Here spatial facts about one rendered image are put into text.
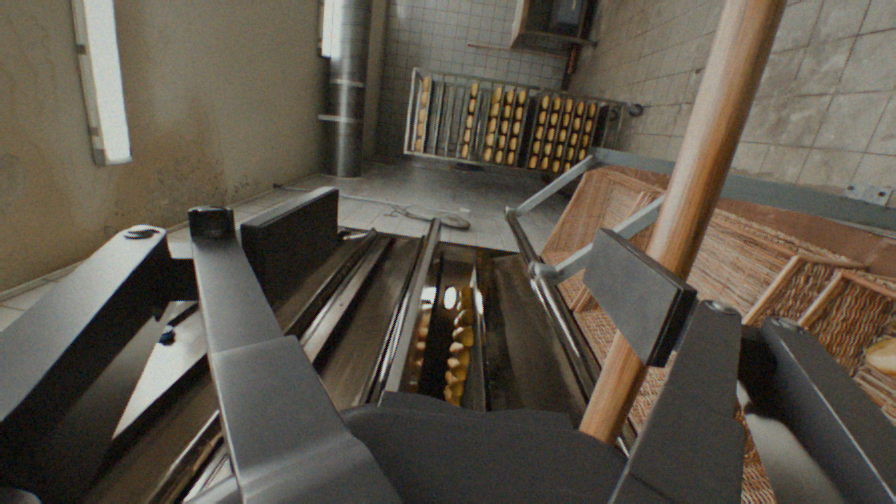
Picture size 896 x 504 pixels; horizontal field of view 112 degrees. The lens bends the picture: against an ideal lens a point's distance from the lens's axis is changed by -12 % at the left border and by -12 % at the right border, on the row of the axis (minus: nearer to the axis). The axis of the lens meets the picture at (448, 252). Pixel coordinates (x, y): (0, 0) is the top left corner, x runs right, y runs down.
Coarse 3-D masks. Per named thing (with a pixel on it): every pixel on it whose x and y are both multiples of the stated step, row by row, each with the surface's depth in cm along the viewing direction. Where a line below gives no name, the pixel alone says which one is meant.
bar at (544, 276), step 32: (608, 160) 99; (640, 160) 99; (544, 192) 104; (736, 192) 54; (768, 192) 54; (800, 192) 54; (864, 192) 100; (512, 224) 93; (640, 224) 58; (864, 224) 55; (576, 256) 61; (544, 288) 57; (576, 352) 40
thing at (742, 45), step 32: (736, 0) 17; (768, 0) 16; (736, 32) 17; (768, 32) 17; (736, 64) 18; (704, 96) 19; (736, 96) 18; (704, 128) 19; (736, 128) 18; (704, 160) 19; (672, 192) 21; (704, 192) 20; (672, 224) 21; (704, 224) 20; (672, 256) 21; (608, 384) 25; (640, 384) 25; (608, 416) 26
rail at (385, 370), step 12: (432, 228) 155; (420, 252) 126; (420, 264) 115; (408, 288) 98; (408, 300) 92; (396, 324) 81; (396, 336) 76; (396, 348) 72; (384, 360) 68; (384, 372) 65; (384, 384) 62; (372, 396) 59
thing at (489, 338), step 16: (480, 256) 171; (480, 272) 153; (480, 288) 138; (480, 304) 129; (480, 320) 122; (480, 336) 116; (496, 336) 108; (496, 352) 100; (496, 368) 93; (496, 384) 87; (496, 400) 82
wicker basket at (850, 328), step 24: (840, 288) 48; (864, 288) 48; (888, 288) 42; (816, 312) 50; (840, 312) 50; (864, 312) 50; (888, 312) 50; (816, 336) 51; (840, 336) 51; (864, 336) 51; (888, 336) 50; (840, 360) 54; (864, 360) 53; (864, 384) 52; (888, 384) 49; (888, 408) 48; (744, 456) 61; (744, 480) 60
